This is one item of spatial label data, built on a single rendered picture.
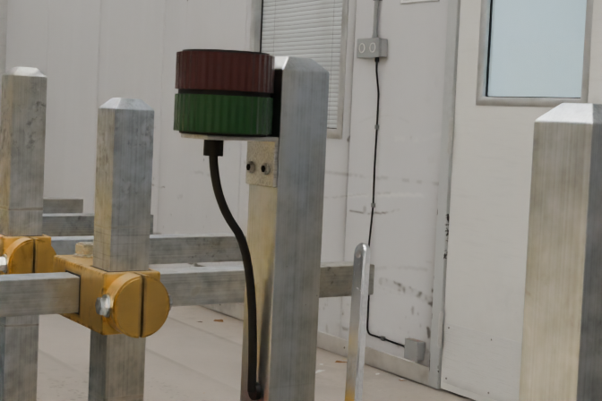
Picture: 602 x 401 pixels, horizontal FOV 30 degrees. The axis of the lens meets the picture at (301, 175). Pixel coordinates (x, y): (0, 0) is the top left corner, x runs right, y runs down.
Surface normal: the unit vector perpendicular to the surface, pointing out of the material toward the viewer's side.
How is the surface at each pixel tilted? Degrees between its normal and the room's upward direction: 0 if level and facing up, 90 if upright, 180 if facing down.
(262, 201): 90
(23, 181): 90
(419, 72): 90
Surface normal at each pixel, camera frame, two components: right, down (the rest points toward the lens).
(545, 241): -0.84, -0.01
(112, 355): 0.55, 0.07
